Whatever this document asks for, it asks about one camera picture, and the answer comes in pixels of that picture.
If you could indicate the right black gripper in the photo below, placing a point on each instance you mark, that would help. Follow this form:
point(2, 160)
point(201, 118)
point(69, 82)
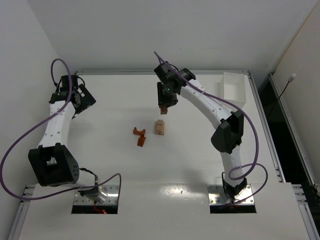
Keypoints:
point(164, 103)

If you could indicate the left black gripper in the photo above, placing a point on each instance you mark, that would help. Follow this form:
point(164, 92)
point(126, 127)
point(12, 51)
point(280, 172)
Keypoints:
point(88, 98)

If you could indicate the small light wood cube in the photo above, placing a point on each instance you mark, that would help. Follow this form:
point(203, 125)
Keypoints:
point(157, 123)

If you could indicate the white perforated box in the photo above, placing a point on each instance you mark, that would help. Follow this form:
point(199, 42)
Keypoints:
point(232, 88)

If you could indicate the light wood cylinder block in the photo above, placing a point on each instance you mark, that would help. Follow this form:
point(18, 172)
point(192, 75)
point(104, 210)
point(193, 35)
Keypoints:
point(163, 110)

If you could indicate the light wood rectangular block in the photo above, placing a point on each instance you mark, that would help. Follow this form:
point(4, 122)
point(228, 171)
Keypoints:
point(162, 130)

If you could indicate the long light wood block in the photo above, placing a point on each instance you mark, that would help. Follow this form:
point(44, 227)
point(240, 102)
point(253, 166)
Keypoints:
point(157, 130)

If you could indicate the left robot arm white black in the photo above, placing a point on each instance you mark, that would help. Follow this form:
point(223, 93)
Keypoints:
point(52, 162)

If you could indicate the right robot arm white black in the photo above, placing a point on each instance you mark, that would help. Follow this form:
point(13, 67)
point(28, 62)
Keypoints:
point(228, 125)

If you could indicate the red arch wood block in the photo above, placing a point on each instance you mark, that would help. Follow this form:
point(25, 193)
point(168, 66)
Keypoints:
point(140, 133)

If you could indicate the red small wood block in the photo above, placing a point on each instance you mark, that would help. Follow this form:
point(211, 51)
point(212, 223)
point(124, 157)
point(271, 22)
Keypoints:
point(141, 141)

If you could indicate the aluminium table frame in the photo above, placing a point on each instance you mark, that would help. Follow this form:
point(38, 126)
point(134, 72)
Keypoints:
point(167, 156)

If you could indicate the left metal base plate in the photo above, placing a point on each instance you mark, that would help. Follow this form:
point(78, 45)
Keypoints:
point(104, 195)

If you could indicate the metal base plate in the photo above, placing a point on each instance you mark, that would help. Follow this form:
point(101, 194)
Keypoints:
point(217, 196)
point(104, 195)

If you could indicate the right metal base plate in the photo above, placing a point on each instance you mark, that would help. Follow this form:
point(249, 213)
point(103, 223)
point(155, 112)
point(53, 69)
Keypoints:
point(217, 196)

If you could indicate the black wall cable white plug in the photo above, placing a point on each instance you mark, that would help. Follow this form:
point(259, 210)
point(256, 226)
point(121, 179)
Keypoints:
point(290, 79)

